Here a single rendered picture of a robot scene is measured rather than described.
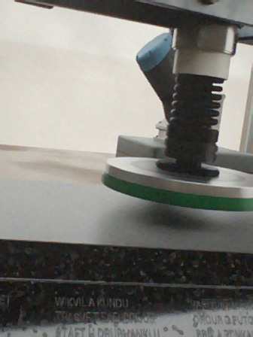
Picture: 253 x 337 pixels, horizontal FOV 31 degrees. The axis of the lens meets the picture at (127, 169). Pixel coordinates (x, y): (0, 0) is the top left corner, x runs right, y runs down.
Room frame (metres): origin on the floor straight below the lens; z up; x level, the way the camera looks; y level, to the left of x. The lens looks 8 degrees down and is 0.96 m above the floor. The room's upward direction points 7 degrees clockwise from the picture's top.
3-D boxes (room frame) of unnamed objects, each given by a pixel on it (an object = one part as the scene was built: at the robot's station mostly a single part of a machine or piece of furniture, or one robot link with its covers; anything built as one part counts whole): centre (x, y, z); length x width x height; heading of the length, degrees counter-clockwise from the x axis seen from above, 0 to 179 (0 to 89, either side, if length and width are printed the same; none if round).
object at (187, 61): (0.59, -0.08, 1.02); 0.07 x 0.07 x 0.04
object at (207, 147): (0.59, -0.08, 0.92); 0.07 x 0.07 x 0.01
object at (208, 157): (0.59, -0.08, 0.91); 0.07 x 0.07 x 0.01
